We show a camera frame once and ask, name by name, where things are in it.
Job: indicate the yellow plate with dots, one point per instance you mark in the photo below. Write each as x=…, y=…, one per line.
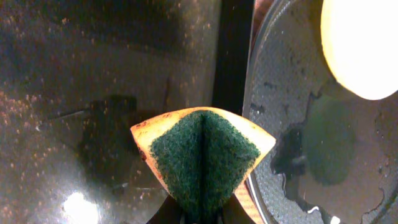
x=359, y=42

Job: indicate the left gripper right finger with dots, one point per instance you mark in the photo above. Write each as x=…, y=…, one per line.
x=233, y=212

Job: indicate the yellow green scrub sponge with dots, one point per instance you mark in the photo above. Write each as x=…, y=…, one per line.
x=201, y=156

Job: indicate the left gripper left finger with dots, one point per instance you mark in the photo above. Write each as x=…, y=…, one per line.
x=169, y=213

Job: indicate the black round tray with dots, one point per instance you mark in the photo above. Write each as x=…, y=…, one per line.
x=335, y=157

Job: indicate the black rectangular tray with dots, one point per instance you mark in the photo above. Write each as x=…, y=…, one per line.
x=76, y=75

